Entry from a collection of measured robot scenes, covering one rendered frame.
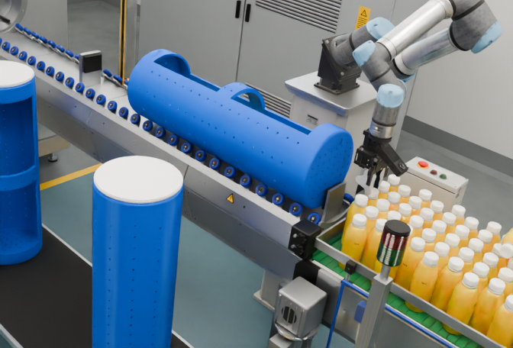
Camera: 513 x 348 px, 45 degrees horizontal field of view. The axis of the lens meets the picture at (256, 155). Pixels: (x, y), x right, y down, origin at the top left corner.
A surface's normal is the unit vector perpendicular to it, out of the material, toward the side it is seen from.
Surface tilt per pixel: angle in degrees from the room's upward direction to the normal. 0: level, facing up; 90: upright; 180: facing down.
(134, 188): 0
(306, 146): 44
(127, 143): 70
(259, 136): 60
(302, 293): 0
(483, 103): 90
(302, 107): 90
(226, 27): 90
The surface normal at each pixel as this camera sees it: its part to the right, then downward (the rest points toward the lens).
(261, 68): -0.66, 0.28
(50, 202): 0.13, -0.87
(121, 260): -0.14, 0.45
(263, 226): -0.57, -0.03
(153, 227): 0.48, 0.47
